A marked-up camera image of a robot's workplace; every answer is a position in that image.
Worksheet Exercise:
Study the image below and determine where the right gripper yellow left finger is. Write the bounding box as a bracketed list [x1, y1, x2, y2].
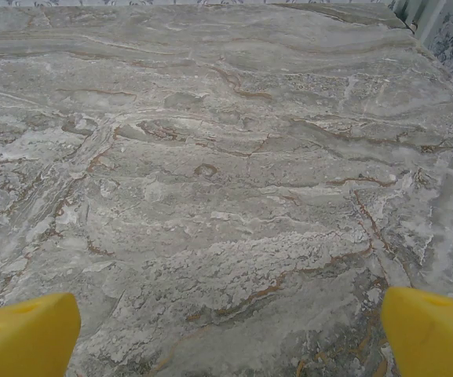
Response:
[0, 292, 82, 377]

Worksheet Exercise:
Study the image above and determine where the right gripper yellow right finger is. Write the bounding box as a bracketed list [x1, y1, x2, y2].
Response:
[380, 286, 453, 377]

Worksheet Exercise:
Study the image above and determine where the aluminium frame corner post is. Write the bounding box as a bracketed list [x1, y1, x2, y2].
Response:
[390, 0, 422, 40]

